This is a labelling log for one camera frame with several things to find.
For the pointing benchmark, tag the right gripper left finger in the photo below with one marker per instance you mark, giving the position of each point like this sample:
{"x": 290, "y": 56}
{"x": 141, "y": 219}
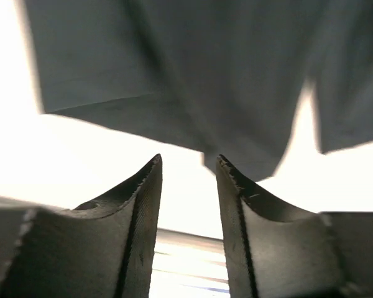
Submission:
{"x": 103, "y": 248}

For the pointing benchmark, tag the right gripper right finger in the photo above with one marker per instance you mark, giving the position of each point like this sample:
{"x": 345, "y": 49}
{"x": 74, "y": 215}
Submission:
{"x": 276, "y": 249}

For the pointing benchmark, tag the dark green shorts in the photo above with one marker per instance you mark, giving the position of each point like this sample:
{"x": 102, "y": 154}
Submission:
{"x": 219, "y": 77}

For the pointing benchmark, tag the aluminium mounting rail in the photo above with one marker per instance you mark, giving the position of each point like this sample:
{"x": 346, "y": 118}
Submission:
{"x": 188, "y": 266}

